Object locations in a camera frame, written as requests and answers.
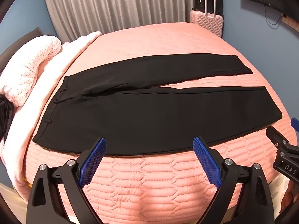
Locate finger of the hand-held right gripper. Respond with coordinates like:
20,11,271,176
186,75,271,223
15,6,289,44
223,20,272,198
266,126,299,160
290,119,299,134

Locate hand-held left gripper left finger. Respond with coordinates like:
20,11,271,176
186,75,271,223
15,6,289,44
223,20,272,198
26,137,110,224

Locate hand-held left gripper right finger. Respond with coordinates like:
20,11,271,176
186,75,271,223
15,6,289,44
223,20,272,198
193,136,275,224

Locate black pants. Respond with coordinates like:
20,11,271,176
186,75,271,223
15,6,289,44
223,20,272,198
32,54,282,156

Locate person's right hand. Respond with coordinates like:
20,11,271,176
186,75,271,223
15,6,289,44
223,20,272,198
280,181,299,218

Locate white leaf-print sheet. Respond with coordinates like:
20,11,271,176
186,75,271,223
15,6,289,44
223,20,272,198
266,175,290,224

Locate pink quilted bedspread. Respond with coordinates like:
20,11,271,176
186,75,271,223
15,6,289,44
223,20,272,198
14,22,297,224

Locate black cloth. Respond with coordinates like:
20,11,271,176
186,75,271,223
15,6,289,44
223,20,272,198
0,94,15,140

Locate light pink blanket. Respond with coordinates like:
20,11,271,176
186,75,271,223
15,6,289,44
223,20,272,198
0,31,103,203

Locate pink hard-shell suitcase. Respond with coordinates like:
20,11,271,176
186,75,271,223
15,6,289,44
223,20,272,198
190,0,223,38

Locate dark grey headboard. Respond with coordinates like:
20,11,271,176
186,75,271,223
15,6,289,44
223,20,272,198
0,27,44,64

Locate grey curtain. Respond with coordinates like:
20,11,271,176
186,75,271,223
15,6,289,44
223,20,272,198
42,0,195,43

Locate wall socket strip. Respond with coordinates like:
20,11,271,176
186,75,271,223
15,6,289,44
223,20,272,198
281,16,299,32

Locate black television cable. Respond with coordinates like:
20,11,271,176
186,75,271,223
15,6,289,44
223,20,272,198
264,3,284,25

